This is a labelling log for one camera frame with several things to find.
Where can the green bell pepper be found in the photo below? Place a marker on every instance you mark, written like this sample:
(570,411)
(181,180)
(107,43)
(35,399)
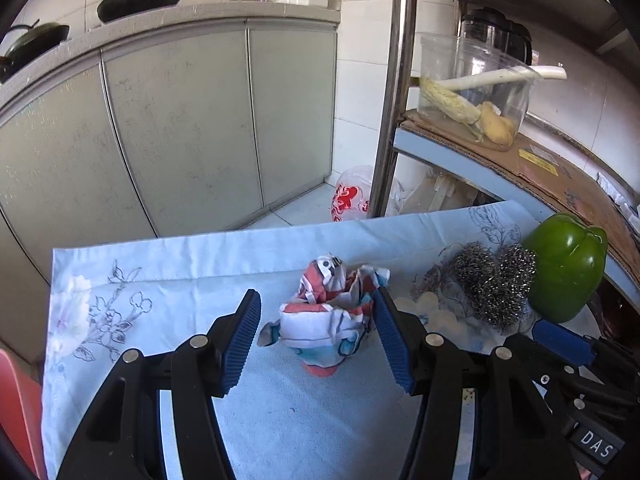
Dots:
(565,265)

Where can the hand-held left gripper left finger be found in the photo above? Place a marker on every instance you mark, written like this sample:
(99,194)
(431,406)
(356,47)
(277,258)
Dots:
(240,345)

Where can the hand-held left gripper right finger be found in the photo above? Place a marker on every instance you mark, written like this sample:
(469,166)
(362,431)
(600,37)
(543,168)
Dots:
(392,345)

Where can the white leek stalk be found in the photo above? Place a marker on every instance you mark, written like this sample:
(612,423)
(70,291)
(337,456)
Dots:
(500,79)

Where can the brown cardboard sheet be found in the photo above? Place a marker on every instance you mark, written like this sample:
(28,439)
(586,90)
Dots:
(550,170)

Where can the metal shelf rack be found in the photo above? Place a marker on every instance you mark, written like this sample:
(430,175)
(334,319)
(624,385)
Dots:
(397,85)

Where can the corn cob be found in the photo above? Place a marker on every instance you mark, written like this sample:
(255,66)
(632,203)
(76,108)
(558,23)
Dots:
(450,102)

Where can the red white plastic bag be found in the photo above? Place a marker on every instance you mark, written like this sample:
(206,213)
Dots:
(350,195)

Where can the pink plastic bin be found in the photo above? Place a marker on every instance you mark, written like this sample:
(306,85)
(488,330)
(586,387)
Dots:
(20,410)

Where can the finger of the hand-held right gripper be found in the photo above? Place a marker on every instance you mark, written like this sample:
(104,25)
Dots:
(560,340)

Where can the clear plastic container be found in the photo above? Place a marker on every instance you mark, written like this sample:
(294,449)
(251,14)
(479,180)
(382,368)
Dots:
(440,60)

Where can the light blue floral cloth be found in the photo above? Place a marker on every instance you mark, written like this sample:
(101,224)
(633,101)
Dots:
(200,270)

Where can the ginger root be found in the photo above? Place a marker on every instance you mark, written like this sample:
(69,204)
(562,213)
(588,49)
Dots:
(497,127)

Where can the red white blue wrapper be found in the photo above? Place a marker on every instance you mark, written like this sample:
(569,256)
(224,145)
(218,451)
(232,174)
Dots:
(310,325)

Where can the grey kitchen cabinet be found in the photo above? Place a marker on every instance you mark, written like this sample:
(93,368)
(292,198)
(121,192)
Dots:
(175,125)

